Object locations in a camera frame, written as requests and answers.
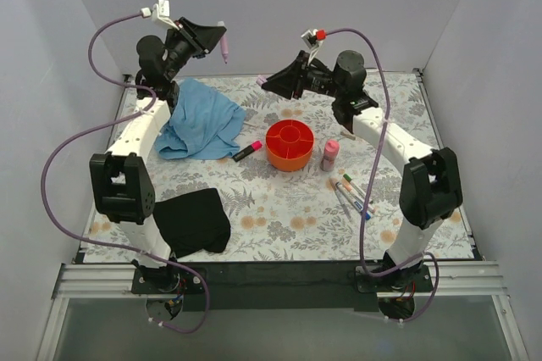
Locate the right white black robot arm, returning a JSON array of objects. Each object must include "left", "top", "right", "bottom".
[{"left": 257, "top": 50, "right": 463, "bottom": 291}]

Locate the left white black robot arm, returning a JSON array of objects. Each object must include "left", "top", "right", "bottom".
[{"left": 90, "top": 18, "right": 226, "bottom": 293}]

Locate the pink black highlighter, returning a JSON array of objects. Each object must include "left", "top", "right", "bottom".
[{"left": 232, "top": 141, "right": 263, "bottom": 162}]

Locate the orange round organizer container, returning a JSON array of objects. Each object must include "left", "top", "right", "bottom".
[{"left": 265, "top": 119, "right": 315, "bottom": 172}]

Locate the blue cloth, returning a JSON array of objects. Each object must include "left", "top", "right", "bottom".
[{"left": 154, "top": 78, "right": 246, "bottom": 160}]

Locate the small brown eraser piece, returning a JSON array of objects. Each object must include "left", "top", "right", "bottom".
[{"left": 340, "top": 131, "right": 356, "bottom": 140}]

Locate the pink glue bottle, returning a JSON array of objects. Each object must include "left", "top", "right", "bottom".
[{"left": 320, "top": 139, "right": 340, "bottom": 172}]

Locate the grey thin pen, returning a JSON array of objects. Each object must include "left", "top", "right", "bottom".
[{"left": 329, "top": 177, "right": 352, "bottom": 221}]

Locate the orange cap marker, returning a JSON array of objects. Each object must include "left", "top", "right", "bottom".
[{"left": 341, "top": 179, "right": 376, "bottom": 214}]

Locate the blue cap marker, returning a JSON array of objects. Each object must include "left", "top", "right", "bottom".
[{"left": 335, "top": 181, "right": 363, "bottom": 214}]

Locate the black cloth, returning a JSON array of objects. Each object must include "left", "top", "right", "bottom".
[{"left": 152, "top": 188, "right": 231, "bottom": 258}]

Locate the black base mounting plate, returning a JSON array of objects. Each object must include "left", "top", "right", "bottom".
[{"left": 130, "top": 261, "right": 433, "bottom": 312}]

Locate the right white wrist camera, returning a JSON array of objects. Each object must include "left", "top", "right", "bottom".
[{"left": 301, "top": 29, "right": 327, "bottom": 63}]

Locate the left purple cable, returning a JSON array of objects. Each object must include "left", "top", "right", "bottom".
[{"left": 40, "top": 12, "right": 170, "bottom": 263}]

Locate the purple cable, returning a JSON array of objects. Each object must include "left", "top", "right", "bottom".
[
  {"left": 40, "top": 12, "right": 170, "bottom": 263},
  {"left": 325, "top": 28, "right": 441, "bottom": 322}
]

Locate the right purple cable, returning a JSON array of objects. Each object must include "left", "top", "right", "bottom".
[{"left": 325, "top": 28, "right": 441, "bottom": 322}]

